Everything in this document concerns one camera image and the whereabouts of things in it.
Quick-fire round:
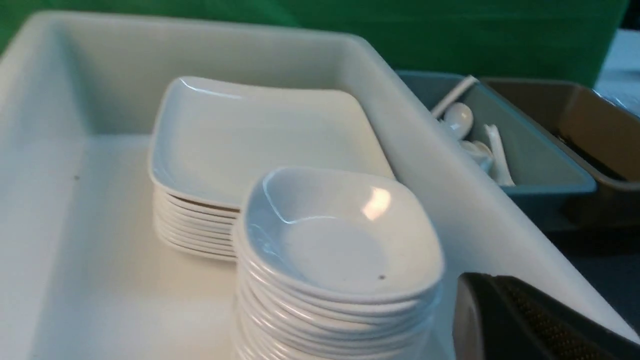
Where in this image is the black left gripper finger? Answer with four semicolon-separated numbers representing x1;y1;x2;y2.
452;272;640;360

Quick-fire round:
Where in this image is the pile of white spoons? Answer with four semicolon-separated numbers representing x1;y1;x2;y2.
430;75;515;187

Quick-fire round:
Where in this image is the blue plastic bin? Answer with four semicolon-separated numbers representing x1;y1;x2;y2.
396;70;598;232

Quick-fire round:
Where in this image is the black serving tray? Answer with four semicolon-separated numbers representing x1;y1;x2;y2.
544;227;640;332

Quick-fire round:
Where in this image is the stack of small white bowls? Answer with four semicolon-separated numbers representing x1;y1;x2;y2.
231;167;445;360

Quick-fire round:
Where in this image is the large white plastic tub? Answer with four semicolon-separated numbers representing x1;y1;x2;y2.
0;11;639;360

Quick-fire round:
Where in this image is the pile of black chopsticks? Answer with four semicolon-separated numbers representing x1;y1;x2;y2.
556;134;627;182

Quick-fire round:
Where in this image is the stack of white plates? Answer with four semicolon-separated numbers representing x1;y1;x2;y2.
148;76;394;262

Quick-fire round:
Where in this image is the brown plastic bin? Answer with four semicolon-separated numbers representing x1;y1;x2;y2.
482;77;640;228

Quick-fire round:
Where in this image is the green cloth backdrop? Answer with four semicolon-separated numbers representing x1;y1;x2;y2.
1;0;630;86

